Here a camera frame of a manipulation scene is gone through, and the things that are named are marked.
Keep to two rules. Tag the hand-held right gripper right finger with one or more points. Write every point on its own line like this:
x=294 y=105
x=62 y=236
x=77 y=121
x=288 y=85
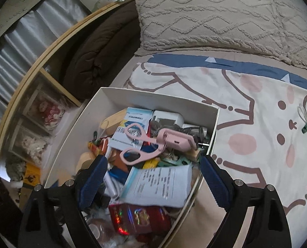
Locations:
x=215 y=183

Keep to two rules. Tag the red plush in clear box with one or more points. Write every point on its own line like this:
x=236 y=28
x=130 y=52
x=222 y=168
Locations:
x=47 y=111

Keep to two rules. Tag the white cylinder with label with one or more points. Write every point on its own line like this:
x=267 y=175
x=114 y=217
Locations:
x=112 y=184

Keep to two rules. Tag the blue white medicine box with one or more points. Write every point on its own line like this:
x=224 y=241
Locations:
x=128 y=134

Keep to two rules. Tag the red foil packet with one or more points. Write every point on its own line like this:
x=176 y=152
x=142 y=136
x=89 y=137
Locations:
x=138 y=217

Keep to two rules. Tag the pink earphone case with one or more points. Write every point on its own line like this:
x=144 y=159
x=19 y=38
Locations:
x=174 y=140

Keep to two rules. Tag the white cardboard box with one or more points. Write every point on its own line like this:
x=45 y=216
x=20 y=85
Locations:
x=153 y=100

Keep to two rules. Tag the small wooden block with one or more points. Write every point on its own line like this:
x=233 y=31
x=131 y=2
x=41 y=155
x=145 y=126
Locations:
x=194 y=155

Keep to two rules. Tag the beige tape roll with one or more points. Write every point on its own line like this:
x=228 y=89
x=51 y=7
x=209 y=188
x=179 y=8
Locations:
x=85 y=160

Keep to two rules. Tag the brown folded duvet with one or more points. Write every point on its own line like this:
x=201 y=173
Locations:
x=99 y=46

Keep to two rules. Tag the wooden shelf unit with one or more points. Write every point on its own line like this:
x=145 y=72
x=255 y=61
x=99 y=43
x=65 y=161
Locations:
x=52 y=64

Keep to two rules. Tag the light wooden piece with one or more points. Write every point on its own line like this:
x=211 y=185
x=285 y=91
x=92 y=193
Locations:
x=112 y=121

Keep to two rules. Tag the light blue medicine packet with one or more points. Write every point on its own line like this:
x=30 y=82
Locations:
x=161 y=188

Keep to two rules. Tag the grey curtain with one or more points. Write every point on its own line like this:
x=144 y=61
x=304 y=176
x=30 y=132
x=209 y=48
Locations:
x=19 y=46

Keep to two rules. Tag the grey plush toy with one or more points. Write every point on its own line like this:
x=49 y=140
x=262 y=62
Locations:
x=13 y=170

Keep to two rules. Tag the clear plastic bag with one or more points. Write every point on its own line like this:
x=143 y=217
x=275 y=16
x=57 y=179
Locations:
x=101 y=227

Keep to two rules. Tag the yellow printed card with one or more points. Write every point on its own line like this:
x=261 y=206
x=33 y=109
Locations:
x=33 y=174

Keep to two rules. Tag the white plush in clear box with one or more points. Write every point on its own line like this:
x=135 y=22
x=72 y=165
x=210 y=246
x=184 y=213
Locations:
x=32 y=144

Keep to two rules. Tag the mint green clips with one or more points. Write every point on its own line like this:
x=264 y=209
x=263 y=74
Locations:
x=176 y=161

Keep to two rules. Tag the white charger plug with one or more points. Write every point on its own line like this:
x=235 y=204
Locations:
x=166 y=117

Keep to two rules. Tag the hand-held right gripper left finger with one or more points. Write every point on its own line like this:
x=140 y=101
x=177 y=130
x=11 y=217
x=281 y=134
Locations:
x=94 y=180

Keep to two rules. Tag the beige bed sheet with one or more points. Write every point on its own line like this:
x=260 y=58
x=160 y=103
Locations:
x=122 y=72

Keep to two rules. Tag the pink scissors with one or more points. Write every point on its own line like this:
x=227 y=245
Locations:
x=143 y=144

